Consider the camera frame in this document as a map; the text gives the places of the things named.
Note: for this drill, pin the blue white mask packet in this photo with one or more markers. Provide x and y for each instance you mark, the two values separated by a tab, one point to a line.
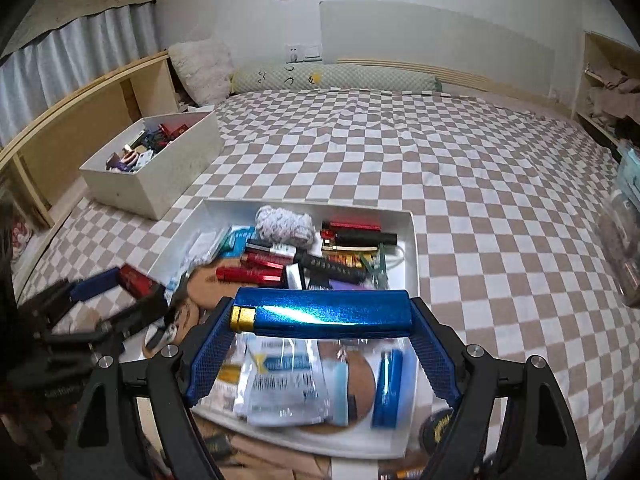
280	385

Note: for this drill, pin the shallow white tray box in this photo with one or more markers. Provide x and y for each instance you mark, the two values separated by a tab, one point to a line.
405	240

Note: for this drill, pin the grey white striped curtain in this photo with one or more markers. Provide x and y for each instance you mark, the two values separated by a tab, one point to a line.
75	60

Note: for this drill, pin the green clothespin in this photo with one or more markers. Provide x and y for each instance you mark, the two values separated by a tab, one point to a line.
377	266

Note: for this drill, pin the red metallic lighter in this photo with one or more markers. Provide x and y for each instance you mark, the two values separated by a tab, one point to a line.
350	225
265	260
250	275

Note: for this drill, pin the blue metallic lighter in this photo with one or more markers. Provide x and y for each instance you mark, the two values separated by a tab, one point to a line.
390	385
325	312

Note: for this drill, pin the long green bolster pillow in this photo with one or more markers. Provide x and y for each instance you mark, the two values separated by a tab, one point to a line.
330	80

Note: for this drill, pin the white fluffy pillow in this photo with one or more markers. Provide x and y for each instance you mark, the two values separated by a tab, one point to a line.
202	72

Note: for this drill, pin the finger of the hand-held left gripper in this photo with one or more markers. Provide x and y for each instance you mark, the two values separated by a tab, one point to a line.
95	284
135	312

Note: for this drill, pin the pile of beige clothes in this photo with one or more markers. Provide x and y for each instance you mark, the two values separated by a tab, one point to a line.
615	97

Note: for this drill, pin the light teal lighter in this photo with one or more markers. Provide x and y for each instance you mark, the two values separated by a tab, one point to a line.
340	395

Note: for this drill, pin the clear packet with white label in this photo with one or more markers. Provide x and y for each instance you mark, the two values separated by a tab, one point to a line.
200	249

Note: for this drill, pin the plain black lighter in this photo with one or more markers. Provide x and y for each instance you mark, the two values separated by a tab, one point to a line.
360	238

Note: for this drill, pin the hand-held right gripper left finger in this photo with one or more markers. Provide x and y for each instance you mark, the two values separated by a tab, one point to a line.
205	355

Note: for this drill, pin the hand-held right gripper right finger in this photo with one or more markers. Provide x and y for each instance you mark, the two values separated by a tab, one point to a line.
435	355

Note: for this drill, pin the wooden wall shelf niche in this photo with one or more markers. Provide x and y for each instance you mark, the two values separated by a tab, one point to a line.
580	75

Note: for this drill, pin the light blue pack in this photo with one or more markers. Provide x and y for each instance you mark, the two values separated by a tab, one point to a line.
631	165

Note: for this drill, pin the wooden bedside shelf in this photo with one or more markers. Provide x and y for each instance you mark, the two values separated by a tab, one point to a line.
90	125

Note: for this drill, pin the panda print cork coaster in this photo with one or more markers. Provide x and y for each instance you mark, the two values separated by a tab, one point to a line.
162	335

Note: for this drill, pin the plain cork coaster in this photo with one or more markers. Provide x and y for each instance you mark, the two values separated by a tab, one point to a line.
361	385
210	285

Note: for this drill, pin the small blue packet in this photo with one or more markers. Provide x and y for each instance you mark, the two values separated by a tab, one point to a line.
240	238

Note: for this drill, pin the deep white cardboard box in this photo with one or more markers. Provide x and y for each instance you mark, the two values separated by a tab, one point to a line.
150	185

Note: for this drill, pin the small red box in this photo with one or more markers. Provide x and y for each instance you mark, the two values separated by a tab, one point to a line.
137	280

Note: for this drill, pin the gold lighter box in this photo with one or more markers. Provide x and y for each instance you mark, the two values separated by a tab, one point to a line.
350	249

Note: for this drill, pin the brown white checkered bedsheet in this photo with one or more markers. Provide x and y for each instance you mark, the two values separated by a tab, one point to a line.
450	160

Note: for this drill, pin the white wall switch panel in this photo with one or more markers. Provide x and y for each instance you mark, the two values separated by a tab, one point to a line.
302	52

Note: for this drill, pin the round black gold emblem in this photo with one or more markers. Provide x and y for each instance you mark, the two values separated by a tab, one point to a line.
440	430

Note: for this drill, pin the clear plastic storage bin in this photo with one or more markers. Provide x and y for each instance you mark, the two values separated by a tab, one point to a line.
625	240

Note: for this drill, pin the black patterned lighter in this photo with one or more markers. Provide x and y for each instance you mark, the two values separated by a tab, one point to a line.
332	268

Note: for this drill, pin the heap of small knick-knacks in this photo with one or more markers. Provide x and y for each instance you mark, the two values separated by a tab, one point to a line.
145	147

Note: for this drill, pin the light wooden sticks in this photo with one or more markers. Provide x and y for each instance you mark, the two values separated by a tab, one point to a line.
270	460

